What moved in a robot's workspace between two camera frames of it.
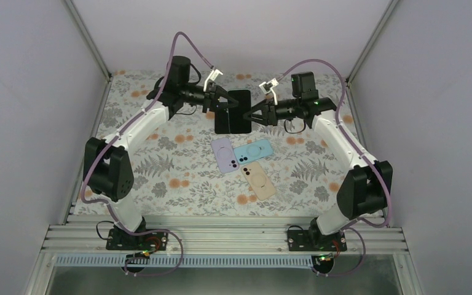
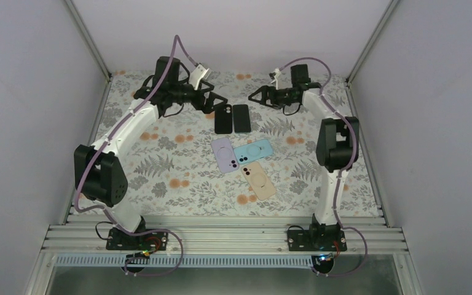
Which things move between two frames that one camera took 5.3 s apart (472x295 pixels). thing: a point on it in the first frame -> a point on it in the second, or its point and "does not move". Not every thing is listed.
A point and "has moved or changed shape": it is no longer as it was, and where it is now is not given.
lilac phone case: [225, 154] does not move
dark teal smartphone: [238, 124] has moved or changed shape
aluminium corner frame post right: [389, 8] does not move
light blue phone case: [254, 152] does not move
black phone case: [222, 118] does not move
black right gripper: [269, 109] -> [263, 101]
